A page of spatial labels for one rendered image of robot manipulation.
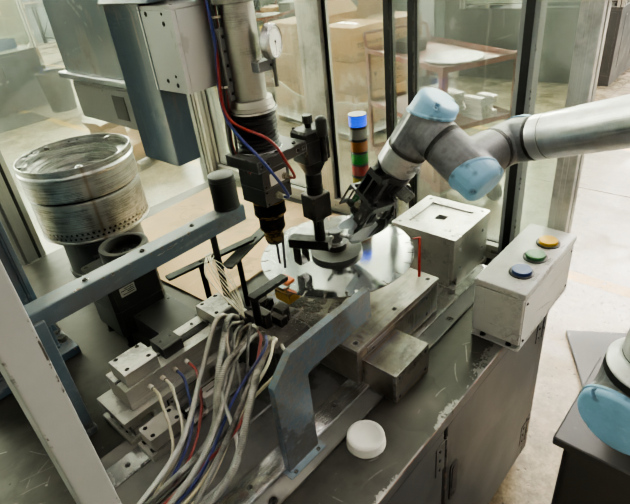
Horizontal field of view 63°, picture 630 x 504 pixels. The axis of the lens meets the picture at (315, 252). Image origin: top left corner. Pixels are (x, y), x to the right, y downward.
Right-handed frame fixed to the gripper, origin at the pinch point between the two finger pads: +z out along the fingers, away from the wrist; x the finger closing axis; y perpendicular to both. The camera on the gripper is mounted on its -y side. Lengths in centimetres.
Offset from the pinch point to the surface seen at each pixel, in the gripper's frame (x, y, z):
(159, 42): -27, 36, -27
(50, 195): -60, 38, 36
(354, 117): -26.2, -17.8, -8.9
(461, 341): 28.8, -14.0, 8.3
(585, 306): 42, -154, 57
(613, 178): -7, -293, 53
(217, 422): 17.0, 40.6, 14.1
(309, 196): -5.7, 13.9, -10.0
